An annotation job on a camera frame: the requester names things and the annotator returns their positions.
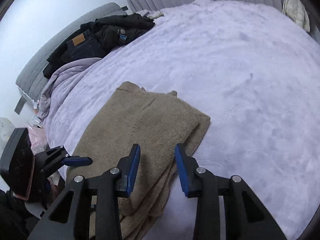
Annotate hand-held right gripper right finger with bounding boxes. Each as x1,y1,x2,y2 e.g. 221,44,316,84
174,144,288,240

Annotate dark blue jeans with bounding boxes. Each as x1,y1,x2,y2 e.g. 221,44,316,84
61,29,107,63

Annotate brown knit sweater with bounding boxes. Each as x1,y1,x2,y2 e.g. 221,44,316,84
66,81,211,240

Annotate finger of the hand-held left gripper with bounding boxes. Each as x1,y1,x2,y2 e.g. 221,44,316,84
41,145,93,178

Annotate pink plastic bag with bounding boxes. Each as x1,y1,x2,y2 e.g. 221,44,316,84
26,126,48,155

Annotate cream puffer jacket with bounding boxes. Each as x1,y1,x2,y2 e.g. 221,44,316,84
282,0,310,32

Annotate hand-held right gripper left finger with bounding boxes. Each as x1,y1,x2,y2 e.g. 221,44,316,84
27,144,141,240

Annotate black jacket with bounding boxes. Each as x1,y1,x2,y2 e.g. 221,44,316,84
42,13,156,79

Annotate lavender fleece blanket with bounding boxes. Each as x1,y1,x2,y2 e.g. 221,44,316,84
37,0,320,240

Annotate grey padded headboard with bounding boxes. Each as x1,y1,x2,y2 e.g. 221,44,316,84
15,2,128,100

